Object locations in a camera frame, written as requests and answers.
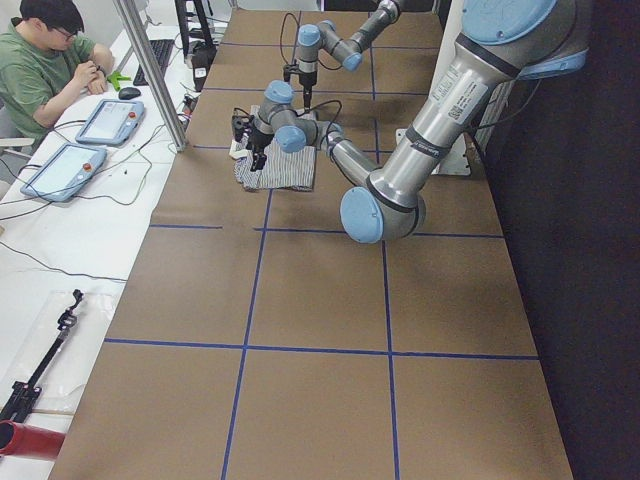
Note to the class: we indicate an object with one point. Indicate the lower blue teach pendant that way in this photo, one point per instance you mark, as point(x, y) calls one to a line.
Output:
point(65, 173)

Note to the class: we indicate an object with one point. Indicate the upper blue teach pendant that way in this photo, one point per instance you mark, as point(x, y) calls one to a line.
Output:
point(111, 123)

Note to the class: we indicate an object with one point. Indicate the black computer mouse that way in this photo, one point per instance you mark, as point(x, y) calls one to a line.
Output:
point(129, 93)

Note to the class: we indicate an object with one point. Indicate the black keyboard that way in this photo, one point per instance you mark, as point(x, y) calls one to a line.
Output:
point(162, 50)

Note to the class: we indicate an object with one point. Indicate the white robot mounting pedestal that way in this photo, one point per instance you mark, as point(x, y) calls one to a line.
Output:
point(450, 15)

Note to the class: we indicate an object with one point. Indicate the green plastic tool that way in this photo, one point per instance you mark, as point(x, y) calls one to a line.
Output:
point(116, 79)

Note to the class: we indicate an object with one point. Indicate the black box with label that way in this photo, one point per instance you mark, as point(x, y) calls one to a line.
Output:
point(202, 60)

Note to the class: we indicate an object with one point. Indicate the person in green shirt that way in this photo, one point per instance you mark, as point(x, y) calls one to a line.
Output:
point(47, 63)

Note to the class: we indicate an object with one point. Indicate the aluminium frame post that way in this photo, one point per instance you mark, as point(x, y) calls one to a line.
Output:
point(140, 43)

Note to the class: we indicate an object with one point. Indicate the black handheld gripper stick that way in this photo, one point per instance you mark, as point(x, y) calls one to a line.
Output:
point(24, 394)

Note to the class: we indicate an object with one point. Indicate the red cylinder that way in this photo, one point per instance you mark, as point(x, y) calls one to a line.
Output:
point(28, 441)

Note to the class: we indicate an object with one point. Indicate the striped collared shirt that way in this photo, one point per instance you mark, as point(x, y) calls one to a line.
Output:
point(290, 160)

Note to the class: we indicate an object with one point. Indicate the blue teach pendant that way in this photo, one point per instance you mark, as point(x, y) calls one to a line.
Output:
point(111, 123)
point(65, 173)

